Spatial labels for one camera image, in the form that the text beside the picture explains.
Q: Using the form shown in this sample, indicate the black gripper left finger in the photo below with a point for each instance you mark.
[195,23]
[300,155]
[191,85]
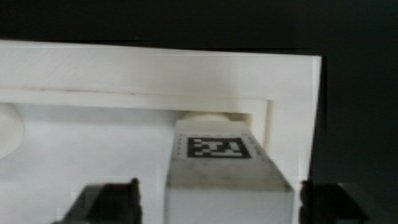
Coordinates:
[108,205]

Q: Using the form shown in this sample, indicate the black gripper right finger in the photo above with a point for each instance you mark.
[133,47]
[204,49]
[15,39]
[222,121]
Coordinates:
[337,204]

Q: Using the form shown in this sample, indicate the white table leg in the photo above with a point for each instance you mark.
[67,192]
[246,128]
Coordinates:
[227,188]

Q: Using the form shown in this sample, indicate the white square tabletop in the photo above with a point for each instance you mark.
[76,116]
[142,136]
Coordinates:
[94,99]

